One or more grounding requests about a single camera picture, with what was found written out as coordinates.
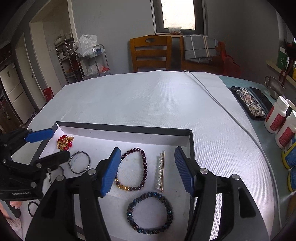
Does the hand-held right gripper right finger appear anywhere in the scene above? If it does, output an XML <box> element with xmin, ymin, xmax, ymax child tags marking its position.
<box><xmin>174</xmin><ymin>146</ymin><xmax>270</xmax><ymax>241</ymax></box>

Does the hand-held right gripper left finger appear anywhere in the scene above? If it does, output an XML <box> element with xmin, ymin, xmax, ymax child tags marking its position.
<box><xmin>25</xmin><ymin>147</ymin><xmax>122</xmax><ymax>241</ymax></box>

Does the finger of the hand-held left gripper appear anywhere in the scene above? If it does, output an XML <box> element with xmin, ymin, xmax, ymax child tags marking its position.
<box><xmin>11</xmin><ymin>150</ymin><xmax>70</xmax><ymax>178</ymax></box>
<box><xmin>5</xmin><ymin>128</ymin><xmax>55</xmax><ymax>154</ymax></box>

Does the garnet bead bracelet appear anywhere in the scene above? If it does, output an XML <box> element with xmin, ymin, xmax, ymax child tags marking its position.
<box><xmin>115</xmin><ymin>148</ymin><xmax>148</xmax><ymax>192</ymax></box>

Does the red bead gold ornament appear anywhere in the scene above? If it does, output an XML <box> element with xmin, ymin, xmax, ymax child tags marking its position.
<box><xmin>57</xmin><ymin>135</ymin><xmax>75</xmax><ymax>151</ymax></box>

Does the pearl hair clip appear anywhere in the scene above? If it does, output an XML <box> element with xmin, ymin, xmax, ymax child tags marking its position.
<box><xmin>155</xmin><ymin>150</ymin><xmax>166</xmax><ymax>192</ymax></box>

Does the black hair tie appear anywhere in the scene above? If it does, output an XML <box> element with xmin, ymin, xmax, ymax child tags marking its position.
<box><xmin>28</xmin><ymin>201</ymin><xmax>41</xmax><ymax>217</ymax></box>

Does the silver bangle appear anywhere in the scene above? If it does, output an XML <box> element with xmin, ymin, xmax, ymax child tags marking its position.
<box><xmin>68</xmin><ymin>151</ymin><xmax>91</xmax><ymax>174</ymax></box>

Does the blue beaded bracelet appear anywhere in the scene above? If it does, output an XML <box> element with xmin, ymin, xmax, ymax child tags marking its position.
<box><xmin>126</xmin><ymin>191</ymin><xmax>174</xmax><ymax>234</ymax></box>

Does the dark grey shallow box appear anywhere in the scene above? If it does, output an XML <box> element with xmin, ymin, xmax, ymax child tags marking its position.
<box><xmin>28</xmin><ymin>121</ymin><xmax>197</xmax><ymax>241</ymax></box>

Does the person's left hand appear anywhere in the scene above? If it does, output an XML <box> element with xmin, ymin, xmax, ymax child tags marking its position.
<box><xmin>0</xmin><ymin>200</ymin><xmax>23</xmax><ymax>220</ymax></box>

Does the red box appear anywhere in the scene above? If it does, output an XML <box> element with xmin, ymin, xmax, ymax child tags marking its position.
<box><xmin>43</xmin><ymin>87</ymin><xmax>53</xmax><ymax>102</ymax></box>

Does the white refrigerator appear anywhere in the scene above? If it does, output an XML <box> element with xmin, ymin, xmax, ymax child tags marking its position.
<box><xmin>0</xmin><ymin>64</ymin><xmax>27</xmax><ymax>108</ymax></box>

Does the white textured mat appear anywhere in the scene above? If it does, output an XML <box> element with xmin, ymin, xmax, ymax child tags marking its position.
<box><xmin>23</xmin><ymin>70</ymin><xmax>275</xmax><ymax>241</ymax></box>

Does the metal storage rack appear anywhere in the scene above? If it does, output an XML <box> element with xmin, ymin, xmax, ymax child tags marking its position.
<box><xmin>54</xmin><ymin>32</ymin><xmax>80</xmax><ymax>84</ymax></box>

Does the phone with patterned case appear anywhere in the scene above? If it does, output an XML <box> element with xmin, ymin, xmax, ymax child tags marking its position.
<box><xmin>231</xmin><ymin>86</ymin><xmax>269</xmax><ymax>121</ymax></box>

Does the white plastic bag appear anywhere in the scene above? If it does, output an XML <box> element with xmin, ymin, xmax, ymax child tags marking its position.
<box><xmin>73</xmin><ymin>34</ymin><xmax>97</xmax><ymax>57</ymax></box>

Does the small steel cart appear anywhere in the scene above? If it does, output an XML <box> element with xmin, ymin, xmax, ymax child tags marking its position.
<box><xmin>76</xmin><ymin>44</ymin><xmax>110</xmax><ymax>80</ymax></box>

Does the white bottle red label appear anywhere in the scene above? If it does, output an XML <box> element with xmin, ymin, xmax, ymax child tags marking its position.
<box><xmin>275</xmin><ymin>110</ymin><xmax>296</xmax><ymax>149</ymax></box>
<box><xmin>264</xmin><ymin>96</ymin><xmax>289</xmax><ymax>134</ymax></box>

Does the wooden chair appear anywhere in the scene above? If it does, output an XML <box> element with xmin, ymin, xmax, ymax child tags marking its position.
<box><xmin>180</xmin><ymin>35</ymin><xmax>226</xmax><ymax>75</ymax></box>
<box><xmin>129</xmin><ymin>35</ymin><xmax>173</xmax><ymax>73</ymax></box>

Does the dark phone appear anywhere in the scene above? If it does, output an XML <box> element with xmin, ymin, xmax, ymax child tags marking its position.
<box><xmin>248</xmin><ymin>86</ymin><xmax>274</xmax><ymax>114</ymax></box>

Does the red cloth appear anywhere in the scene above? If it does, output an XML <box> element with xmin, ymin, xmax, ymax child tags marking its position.
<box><xmin>217</xmin><ymin>42</ymin><xmax>241</xmax><ymax>78</ymax></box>

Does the steel pot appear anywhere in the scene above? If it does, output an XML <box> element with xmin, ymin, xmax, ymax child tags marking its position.
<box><xmin>264</xmin><ymin>75</ymin><xmax>287</xmax><ymax>100</ymax></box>

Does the folded grey checked cloth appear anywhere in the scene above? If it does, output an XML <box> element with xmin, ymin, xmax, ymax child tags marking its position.
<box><xmin>183</xmin><ymin>34</ymin><xmax>218</xmax><ymax>63</ymax></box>

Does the green box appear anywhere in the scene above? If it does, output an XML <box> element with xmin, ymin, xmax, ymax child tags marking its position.
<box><xmin>277</xmin><ymin>46</ymin><xmax>288</xmax><ymax>69</ymax></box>

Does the window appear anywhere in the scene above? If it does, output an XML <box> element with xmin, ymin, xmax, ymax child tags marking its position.
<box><xmin>151</xmin><ymin>0</ymin><xmax>206</xmax><ymax>36</ymax></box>

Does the thin silver ring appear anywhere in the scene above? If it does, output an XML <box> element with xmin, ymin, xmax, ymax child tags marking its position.
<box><xmin>48</xmin><ymin>165</ymin><xmax>64</xmax><ymax>183</ymax></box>

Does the grey cable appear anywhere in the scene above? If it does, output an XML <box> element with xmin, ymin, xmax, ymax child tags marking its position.
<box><xmin>183</xmin><ymin>70</ymin><xmax>275</xmax><ymax>186</ymax></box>

